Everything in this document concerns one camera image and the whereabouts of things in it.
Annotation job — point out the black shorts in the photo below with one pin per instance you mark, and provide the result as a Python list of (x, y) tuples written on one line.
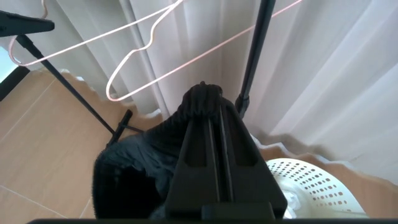
[(130, 180)]

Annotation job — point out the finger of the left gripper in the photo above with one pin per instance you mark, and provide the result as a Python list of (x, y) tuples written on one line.
[(25, 25)]

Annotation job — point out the white curtain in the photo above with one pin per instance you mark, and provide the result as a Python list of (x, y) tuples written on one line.
[(326, 77)]

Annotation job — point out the white laundry basket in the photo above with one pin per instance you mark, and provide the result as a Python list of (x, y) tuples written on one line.
[(317, 193)]

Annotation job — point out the heap of clothes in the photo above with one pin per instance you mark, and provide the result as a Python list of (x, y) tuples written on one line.
[(290, 203)]

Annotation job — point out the pink clothes hanger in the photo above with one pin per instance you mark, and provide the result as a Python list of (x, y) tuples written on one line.
[(93, 36), (202, 56)]

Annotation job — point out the black clothes rack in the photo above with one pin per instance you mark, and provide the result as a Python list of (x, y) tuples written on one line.
[(257, 46)]

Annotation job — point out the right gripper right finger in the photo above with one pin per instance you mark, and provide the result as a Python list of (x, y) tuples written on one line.
[(255, 186)]

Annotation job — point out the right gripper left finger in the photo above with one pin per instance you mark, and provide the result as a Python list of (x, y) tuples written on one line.
[(189, 186)]

